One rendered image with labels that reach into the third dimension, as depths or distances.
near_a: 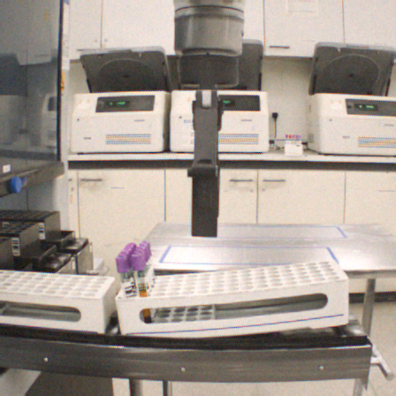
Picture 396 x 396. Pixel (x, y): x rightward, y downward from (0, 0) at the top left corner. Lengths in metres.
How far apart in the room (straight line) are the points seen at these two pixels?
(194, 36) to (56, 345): 0.43
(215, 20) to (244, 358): 0.42
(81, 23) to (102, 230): 1.32
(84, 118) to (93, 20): 0.70
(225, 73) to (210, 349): 0.34
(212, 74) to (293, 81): 3.01
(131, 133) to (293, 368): 2.45
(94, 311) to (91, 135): 2.43
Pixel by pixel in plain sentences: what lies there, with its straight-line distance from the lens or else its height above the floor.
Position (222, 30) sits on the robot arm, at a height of 1.20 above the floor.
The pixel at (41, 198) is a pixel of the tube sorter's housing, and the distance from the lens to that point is 1.30.
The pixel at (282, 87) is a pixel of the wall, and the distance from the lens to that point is 3.62.
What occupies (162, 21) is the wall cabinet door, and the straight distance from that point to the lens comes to 3.34.
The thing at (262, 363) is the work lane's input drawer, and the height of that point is 0.79.
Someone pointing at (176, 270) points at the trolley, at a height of 0.82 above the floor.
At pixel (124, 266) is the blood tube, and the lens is 0.66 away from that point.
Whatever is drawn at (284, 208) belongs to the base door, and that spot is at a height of 0.60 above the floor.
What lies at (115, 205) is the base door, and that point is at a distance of 3.07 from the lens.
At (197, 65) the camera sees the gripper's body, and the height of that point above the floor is 1.15.
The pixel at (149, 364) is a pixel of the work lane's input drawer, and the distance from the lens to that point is 0.68.
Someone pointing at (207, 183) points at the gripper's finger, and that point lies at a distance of 0.59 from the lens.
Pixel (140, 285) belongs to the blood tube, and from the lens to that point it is 0.67.
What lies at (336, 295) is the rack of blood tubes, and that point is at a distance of 0.67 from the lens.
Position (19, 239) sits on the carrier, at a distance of 1.02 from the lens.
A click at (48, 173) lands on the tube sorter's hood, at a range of 1.15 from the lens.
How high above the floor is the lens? 1.09
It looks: 8 degrees down
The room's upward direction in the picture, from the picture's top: straight up
